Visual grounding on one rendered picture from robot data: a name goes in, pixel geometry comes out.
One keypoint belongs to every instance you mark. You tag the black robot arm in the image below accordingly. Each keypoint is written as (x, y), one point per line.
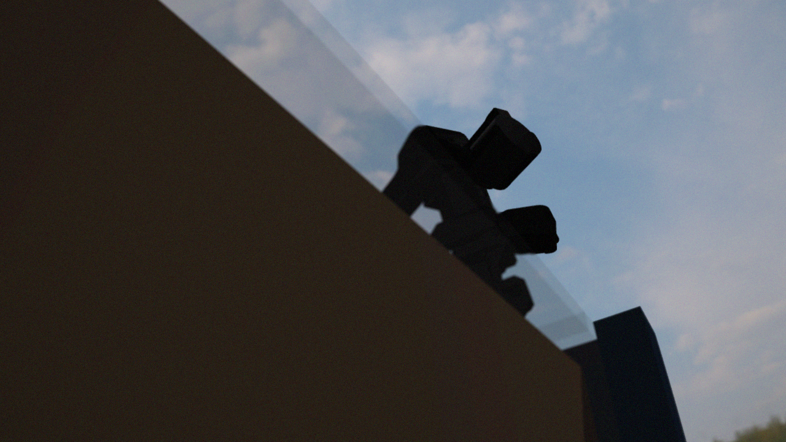
(494, 157)

